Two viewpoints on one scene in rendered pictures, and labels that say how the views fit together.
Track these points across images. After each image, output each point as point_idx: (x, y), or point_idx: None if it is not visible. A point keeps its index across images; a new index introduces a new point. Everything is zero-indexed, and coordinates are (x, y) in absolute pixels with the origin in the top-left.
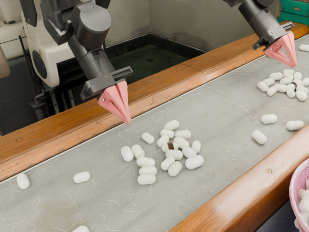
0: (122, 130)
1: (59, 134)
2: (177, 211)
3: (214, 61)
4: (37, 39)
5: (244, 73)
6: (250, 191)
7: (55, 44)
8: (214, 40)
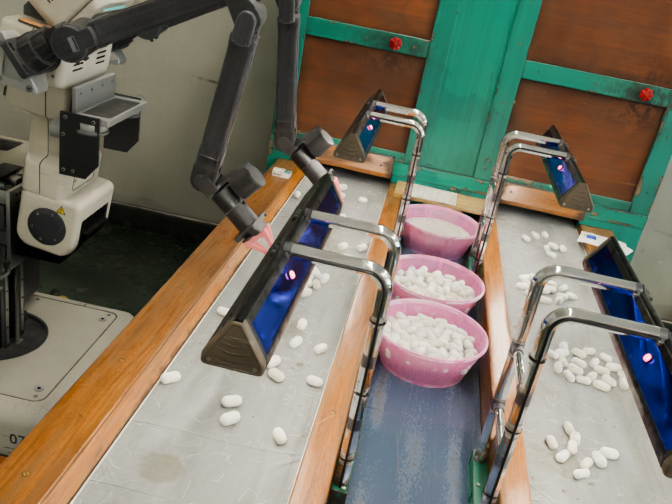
0: (245, 270)
1: (211, 278)
2: (339, 304)
3: (261, 205)
4: (61, 193)
5: (289, 214)
6: (372, 283)
7: (80, 198)
8: (109, 178)
